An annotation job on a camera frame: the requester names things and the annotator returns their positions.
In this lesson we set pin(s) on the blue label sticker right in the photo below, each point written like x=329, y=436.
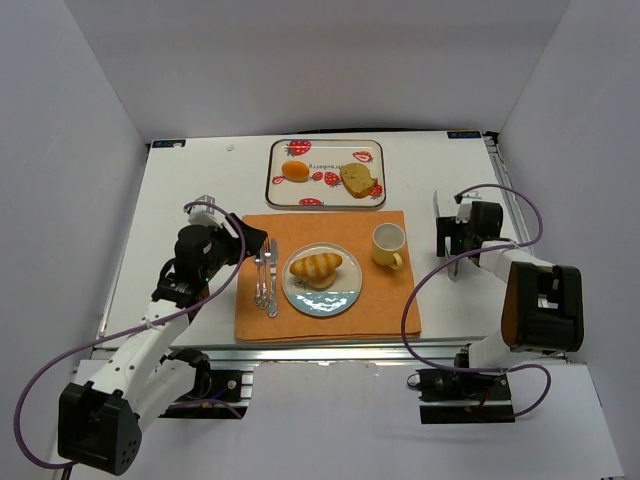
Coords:
x=464, y=134

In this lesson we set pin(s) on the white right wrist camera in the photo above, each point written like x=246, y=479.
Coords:
x=465, y=205

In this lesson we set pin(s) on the round orange bun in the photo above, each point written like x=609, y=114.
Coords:
x=295, y=171

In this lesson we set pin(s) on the brown bread slice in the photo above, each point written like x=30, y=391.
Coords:
x=357, y=179

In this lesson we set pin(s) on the orange cloth placemat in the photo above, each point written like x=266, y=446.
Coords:
x=381, y=310

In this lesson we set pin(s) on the striped long bread roll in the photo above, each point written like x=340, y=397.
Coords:
x=316, y=266

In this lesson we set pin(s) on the blue label sticker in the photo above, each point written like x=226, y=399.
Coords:
x=168, y=143
x=464, y=134

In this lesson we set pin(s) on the yellow mug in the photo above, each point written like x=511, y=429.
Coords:
x=388, y=241

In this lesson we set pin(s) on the silver table knife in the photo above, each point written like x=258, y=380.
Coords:
x=272, y=308

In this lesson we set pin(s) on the silver fork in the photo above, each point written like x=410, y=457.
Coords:
x=265, y=254

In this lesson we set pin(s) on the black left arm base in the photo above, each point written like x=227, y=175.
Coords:
x=218, y=393

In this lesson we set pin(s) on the aluminium frame rail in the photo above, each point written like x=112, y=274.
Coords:
x=221, y=347

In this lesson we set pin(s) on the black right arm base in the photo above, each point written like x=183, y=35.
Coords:
x=455, y=398

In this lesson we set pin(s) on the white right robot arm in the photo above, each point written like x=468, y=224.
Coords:
x=542, y=312

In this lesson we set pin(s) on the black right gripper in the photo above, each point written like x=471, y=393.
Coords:
x=445, y=236

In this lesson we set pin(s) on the blue label sticker left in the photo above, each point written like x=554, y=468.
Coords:
x=168, y=143

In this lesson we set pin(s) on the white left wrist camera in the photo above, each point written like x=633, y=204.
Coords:
x=203, y=214

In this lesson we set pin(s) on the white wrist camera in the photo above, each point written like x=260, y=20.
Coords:
x=203, y=214
x=465, y=205

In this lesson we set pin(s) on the silver spoon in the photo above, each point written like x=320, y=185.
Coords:
x=258, y=262

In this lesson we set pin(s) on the strawberry print serving tray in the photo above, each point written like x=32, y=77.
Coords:
x=323, y=188

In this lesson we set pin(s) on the sugared bagel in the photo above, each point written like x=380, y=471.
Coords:
x=321, y=283

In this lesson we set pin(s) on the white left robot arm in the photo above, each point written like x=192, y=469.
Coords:
x=101, y=422

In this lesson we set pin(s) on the plate with leaf design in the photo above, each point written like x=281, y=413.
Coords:
x=329, y=301

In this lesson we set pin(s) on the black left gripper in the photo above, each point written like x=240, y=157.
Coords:
x=232, y=239

